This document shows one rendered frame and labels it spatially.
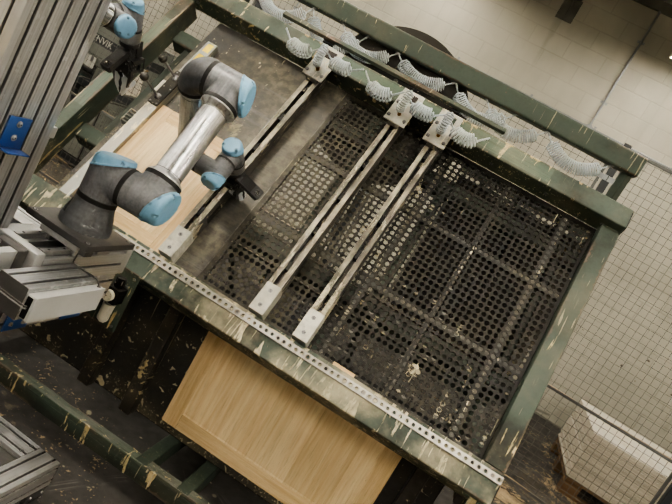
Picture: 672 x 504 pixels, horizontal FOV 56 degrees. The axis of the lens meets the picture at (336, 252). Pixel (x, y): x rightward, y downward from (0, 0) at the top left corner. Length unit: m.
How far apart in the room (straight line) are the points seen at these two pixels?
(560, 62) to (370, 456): 5.57
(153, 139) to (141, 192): 0.98
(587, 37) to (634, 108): 0.89
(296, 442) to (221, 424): 0.32
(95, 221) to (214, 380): 1.01
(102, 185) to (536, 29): 6.13
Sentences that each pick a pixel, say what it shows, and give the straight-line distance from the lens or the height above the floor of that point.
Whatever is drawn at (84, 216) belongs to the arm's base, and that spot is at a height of 1.08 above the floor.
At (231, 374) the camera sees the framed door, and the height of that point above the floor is 0.58.
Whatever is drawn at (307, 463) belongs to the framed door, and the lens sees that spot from 2.63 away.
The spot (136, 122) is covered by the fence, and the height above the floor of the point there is 1.25.
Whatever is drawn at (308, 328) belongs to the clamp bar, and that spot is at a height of 0.97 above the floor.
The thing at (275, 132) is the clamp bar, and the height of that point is 1.49.
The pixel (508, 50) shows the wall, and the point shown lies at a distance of 7.42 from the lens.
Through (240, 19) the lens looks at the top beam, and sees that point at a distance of 3.09.
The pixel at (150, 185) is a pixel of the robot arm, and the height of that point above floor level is 1.25.
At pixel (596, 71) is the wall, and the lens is 7.40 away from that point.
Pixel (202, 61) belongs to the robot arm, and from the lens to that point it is 2.01.
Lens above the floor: 1.64
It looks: 10 degrees down
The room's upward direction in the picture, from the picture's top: 29 degrees clockwise
